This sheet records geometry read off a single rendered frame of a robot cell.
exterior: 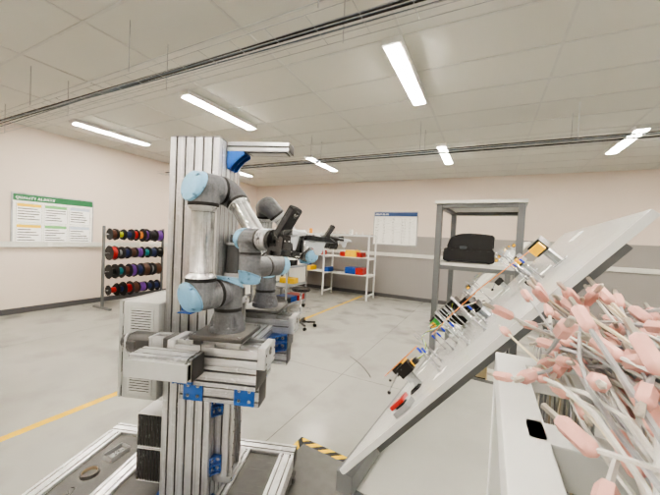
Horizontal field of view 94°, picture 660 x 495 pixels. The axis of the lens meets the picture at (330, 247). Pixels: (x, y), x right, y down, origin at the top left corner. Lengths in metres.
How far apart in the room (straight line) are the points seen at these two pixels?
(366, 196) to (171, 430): 8.14
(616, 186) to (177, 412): 8.73
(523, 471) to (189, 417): 1.69
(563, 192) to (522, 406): 8.53
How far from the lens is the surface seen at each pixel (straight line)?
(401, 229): 8.83
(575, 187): 8.86
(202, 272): 1.28
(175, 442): 1.95
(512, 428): 0.30
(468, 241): 2.15
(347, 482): 1.17
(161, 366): 1.41
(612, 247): 0.85
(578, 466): 0.30
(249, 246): 1.07
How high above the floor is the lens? 1.57
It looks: 2 degrees down
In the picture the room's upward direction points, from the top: 3 degrees clockwise
